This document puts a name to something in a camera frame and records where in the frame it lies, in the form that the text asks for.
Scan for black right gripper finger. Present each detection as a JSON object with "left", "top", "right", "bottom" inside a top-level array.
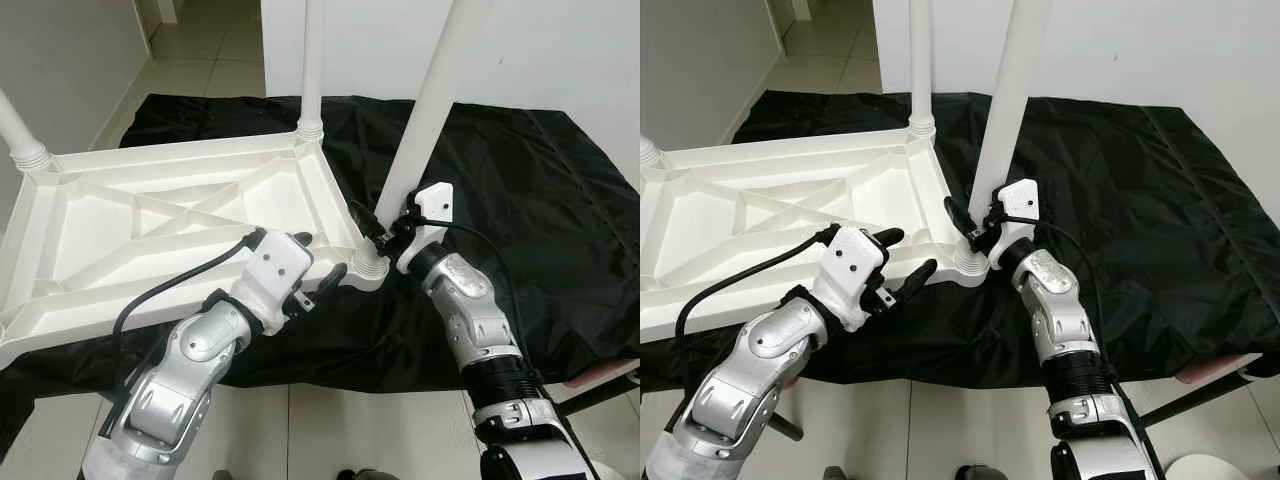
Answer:
[
  {"left": 356, "top": 197, "right": 389, "bottom": 247},
  {"left": 943, "top": 195, "right": 977, "bottom": 243}
]

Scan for white plastic children table top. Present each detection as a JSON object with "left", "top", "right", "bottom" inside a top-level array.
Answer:
[
  {"left": 640, "top": 128, "right": 991, "bottom": 346},
  {"left": 0, "top": 130, "right": 393, "bottom": 369}
]

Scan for black cloth table cover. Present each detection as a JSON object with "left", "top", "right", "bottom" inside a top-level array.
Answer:
[
  {"left": 640, "top": 90, "right": 1280, "bottom": 391},
  {"left": 0, "top": 93, "right": 641, "bottom": 431}
]

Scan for pink table corner piece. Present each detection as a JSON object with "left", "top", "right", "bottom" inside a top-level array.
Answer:
[
  {"left": 1175, "top": 352, "right": 1263, "bottom": 386},
  {"left": 562, "top": 360, "right": 641, "bottom": 389}
]

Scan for white round floor base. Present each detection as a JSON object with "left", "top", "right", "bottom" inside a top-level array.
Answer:
[{"left": 1165, "top": 455, "right": 1246, "bottom": 480}]

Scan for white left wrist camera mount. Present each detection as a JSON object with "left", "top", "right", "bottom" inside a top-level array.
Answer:
[
  {"left": 232, "top": 230, "right": 316, "bottom": 336},
  {"left": 810, "top": 225, "right": 889, "bottom": 333}
]

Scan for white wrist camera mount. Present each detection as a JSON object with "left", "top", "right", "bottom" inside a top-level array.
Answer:
[
  {"left": 397, "top": 183, "right": 456, "bottom": 273},
  {"left": 988, "top": 178, "right": 1041, "bottom": 269},
  {"left": 232, "top": 230, "right": 316, "bottom": 336},
  {"left": 810, "top": 225, "right": 889, "bottom": 333}
]

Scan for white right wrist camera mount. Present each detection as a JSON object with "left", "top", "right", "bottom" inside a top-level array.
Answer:
[
  {"left": 397, "top": 183, "right": 456, "bottom": 273},
  {"left": 988, "top": 178, "right": 1041, "bottom": 269}
]

